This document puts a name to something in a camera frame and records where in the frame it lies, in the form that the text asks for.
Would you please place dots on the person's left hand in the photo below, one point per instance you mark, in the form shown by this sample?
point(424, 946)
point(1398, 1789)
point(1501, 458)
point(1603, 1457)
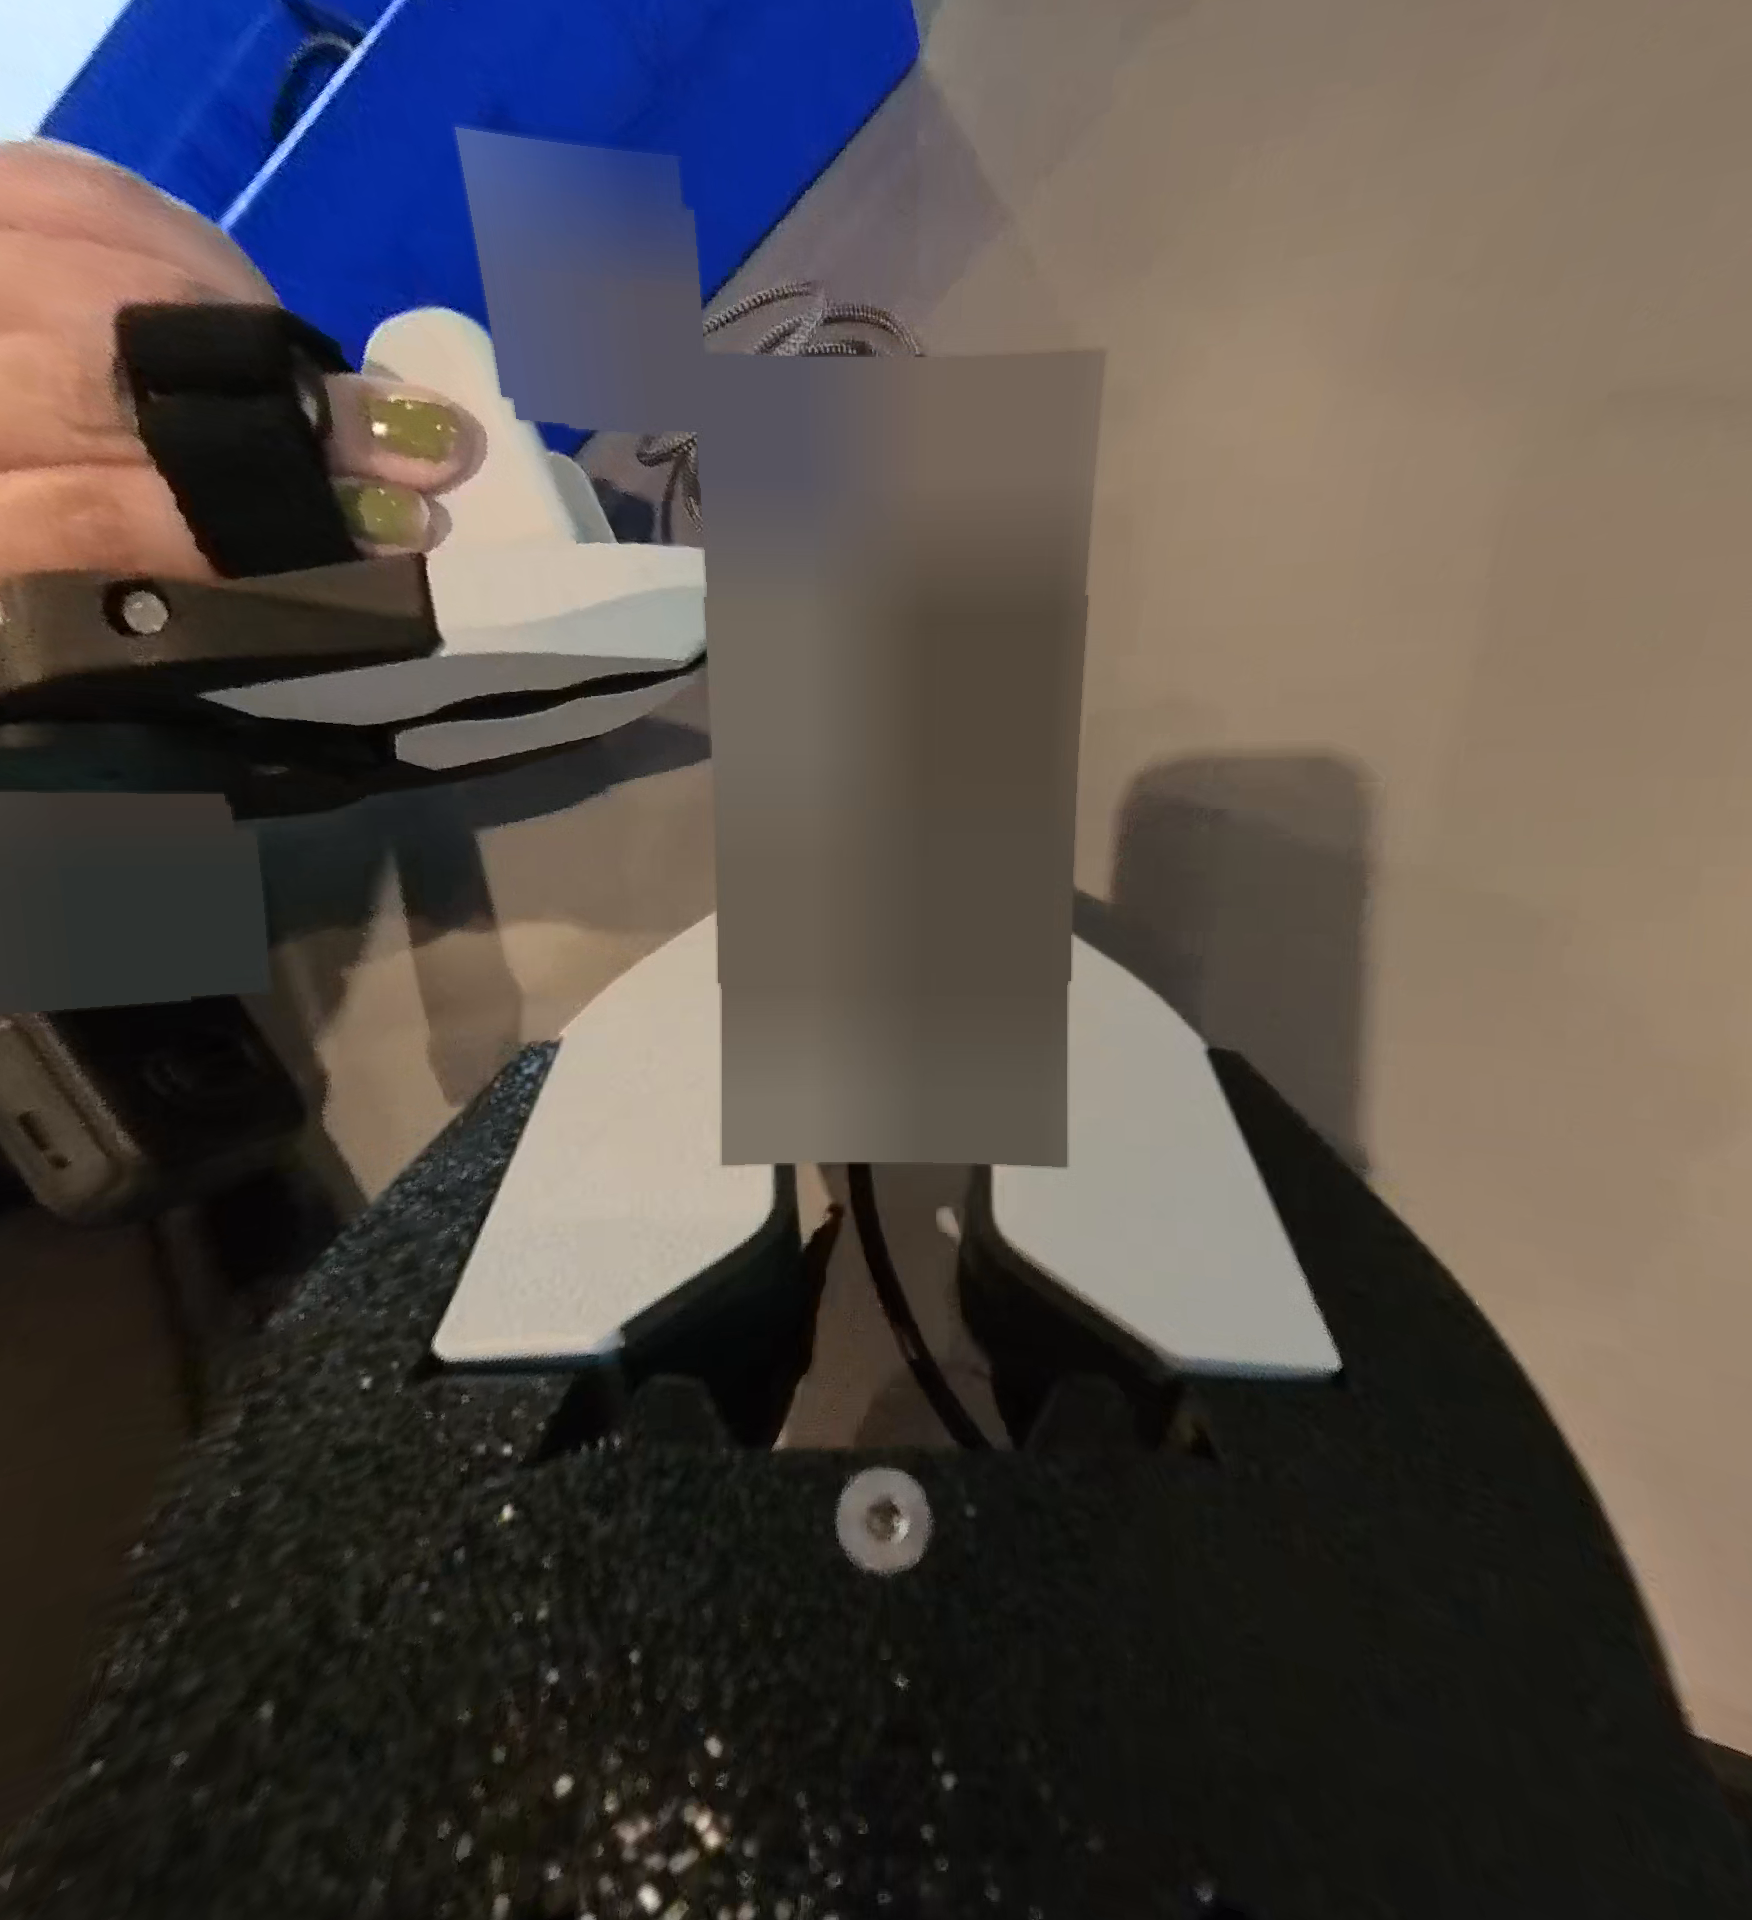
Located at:
point(22, 374)

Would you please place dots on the blue box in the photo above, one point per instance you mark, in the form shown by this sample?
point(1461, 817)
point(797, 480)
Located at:
point(516, 76)

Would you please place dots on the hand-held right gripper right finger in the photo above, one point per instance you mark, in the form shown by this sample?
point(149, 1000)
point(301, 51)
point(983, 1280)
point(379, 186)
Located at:
point(1175, 1215)

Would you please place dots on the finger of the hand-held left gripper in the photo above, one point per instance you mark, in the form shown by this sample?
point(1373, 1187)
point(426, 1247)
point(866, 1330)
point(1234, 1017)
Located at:
point(364, 686)
point(516, 732)

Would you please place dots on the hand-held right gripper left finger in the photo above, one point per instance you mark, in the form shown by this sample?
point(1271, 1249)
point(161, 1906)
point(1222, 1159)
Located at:
point(607, 1200)

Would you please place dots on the black device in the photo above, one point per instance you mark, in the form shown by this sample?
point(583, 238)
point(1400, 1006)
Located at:
point(202, 1081)

